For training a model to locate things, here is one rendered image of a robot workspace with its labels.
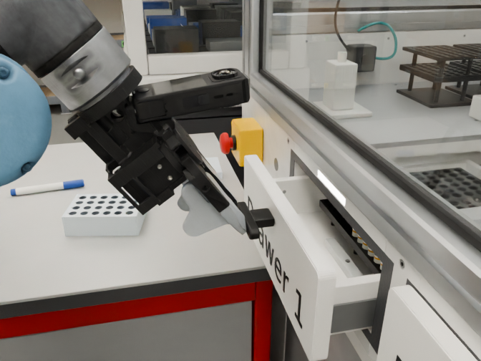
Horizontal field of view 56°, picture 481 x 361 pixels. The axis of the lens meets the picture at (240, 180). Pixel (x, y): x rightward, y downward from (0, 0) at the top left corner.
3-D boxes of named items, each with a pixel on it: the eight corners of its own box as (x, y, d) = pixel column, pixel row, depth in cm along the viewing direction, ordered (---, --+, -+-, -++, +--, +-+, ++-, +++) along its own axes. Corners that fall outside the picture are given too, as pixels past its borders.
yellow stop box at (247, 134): (235, 167, 83) (235, 130, 80) (228, 153, 89) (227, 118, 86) (263, 165, 84) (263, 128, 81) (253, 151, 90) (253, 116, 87)
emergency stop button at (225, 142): (222, 157, 83) (221, 137, 81) (218, 150, 87) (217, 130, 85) (237, 156, 84) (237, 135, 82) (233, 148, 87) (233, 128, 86)
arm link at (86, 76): (104, 21, 44) (101, 32, 37) (136, 59, 47) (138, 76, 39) (46, 69, 45) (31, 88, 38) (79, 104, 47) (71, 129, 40)
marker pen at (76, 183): (11, 198, 89) (9, 190, 89) (12, 194, 91) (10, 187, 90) (84, 188, 93) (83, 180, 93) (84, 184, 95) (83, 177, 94)
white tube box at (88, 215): (64, 236, 77) (61, 216, 75) (79, 212, 84) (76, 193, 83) (138, 236, 77) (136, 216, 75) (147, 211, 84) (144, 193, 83)
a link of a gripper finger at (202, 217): (211, 256, 52) (159, 197, 49) (253, 225, 52) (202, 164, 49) (213, 269, 49) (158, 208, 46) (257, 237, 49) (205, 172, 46)
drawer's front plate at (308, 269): (311, 365, 45) (318, 274, 40) (243, 219, 70) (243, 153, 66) (327, 362, 45) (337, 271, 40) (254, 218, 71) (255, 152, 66)
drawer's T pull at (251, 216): (250, 242, 50) (250, 231, 49) (235, 210, 57) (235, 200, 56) (280, 238, 51) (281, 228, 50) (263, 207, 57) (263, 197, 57)
